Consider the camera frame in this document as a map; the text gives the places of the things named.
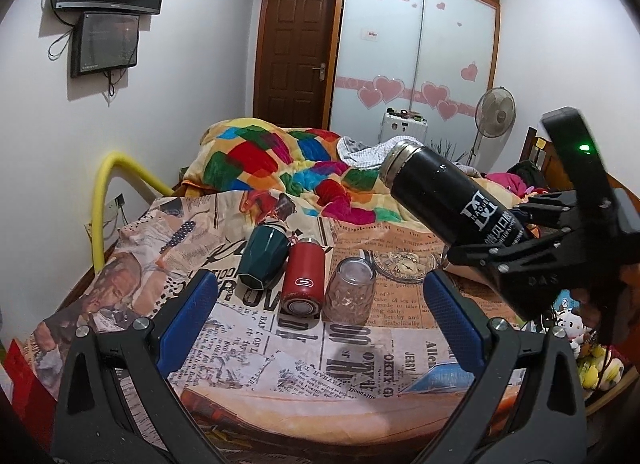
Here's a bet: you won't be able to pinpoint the black thermos bottle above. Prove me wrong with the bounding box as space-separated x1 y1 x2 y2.
380 140 533 247

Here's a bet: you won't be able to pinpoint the white grey crumpled cloth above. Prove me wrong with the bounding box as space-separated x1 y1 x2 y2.
336 135 423 169

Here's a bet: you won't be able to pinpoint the white small cabinet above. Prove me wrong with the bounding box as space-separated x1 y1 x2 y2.
378 107 428 144

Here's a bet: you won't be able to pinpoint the newspaper print tablecloth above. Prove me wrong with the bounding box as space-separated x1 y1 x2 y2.
23 192 470 449

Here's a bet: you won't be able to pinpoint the wooden headboard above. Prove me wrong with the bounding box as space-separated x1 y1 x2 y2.
519 126 640 205

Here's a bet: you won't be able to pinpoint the frosted sliding wardrobe doors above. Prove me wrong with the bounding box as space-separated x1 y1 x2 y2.
330 0 499 161

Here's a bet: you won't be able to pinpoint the small wall monitor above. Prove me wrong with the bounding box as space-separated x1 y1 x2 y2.
70 12 140 78

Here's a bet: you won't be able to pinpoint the standing electric fan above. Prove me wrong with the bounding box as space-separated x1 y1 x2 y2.
468 86 516 164

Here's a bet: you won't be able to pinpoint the dark green cup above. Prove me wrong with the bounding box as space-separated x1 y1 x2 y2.
238 224 291 291

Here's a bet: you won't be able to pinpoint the yellow white plush toys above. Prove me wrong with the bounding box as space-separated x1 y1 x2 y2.
555 309 625 399

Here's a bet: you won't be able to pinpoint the colourful patchwork blanket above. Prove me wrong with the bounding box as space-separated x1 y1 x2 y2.
179 116 532 228

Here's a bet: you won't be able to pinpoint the brown wooden door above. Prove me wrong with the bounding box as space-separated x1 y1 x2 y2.
253 0 335 128

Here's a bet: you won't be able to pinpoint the red thermos bottle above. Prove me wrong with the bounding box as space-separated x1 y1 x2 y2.
281 237 326 317

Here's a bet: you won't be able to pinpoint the glass ashtray dish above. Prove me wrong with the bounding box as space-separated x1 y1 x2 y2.
372 251 437 284

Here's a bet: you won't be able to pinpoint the yellow padded bed rail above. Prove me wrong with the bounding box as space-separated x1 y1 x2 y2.
90 151 175 273

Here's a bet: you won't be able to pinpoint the clear glass cup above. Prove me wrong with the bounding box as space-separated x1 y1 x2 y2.
322 257 376 325

